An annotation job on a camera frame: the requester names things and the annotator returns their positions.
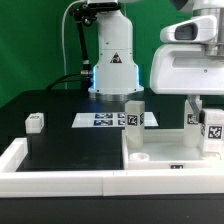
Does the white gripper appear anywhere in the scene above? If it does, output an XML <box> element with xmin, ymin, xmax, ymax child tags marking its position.
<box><xmin>150</xmin><ymin>15</ymin><xmax>224</xmax><ymax>124</ymax></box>

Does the white square tabletop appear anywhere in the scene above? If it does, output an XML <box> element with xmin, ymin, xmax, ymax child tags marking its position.
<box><xmin>122</xmin><ymin>129</ymin><xmax>224</xmax><ymax>170</ymax></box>

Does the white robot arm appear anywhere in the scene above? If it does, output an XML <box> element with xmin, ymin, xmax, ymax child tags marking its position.
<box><xmin>87</xmin><ymin>0</ymin><xmax>224</xmax><ymax>115</ymax></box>

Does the white marker plate with tags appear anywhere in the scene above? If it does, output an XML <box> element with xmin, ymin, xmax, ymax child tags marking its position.
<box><xmin>72</xmin><ymin>111</ymin><xmax>159</xmax><ymax>129</ymax></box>

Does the white U-shaped fence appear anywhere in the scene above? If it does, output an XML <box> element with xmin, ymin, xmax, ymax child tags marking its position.
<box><xmin>0</xmin><ymin>138</ymin><xmax>224</xmax><ymax>198</ymax></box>

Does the black cable bundle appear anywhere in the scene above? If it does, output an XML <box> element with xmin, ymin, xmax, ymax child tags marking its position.
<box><xmin>45</xmin><ymin>71</ymin><xmax>93</xmax><ymax>91</ymax></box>

